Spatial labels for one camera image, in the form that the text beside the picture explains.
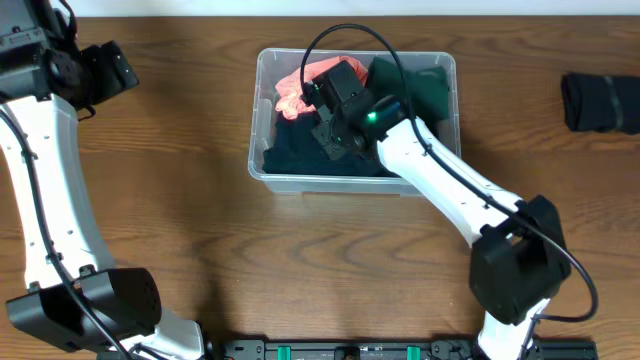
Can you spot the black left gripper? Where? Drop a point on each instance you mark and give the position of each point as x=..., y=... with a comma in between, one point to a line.
x=118, y=68

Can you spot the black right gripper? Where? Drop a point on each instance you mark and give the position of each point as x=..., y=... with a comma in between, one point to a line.
x=325, y=130

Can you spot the navy garment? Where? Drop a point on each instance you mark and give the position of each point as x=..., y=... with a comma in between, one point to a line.
x=296, y=151

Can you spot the pink garment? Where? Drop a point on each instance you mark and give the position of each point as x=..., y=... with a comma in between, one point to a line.
x=290, y=105

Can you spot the dark green garment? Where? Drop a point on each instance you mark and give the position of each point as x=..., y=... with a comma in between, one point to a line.
x=428, y=88

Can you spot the black garment with tape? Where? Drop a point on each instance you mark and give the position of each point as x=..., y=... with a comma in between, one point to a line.
x=601, y=103

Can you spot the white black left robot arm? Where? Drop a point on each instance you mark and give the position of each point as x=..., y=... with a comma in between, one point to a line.
x=77, y=298

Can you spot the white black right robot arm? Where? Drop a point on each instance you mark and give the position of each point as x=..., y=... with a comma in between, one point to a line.
x=518, y=259

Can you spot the clear plastic storage bin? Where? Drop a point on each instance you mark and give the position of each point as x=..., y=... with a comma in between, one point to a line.
x=273, y=64

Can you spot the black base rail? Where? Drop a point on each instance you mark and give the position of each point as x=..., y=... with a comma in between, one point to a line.
x=452, y=349

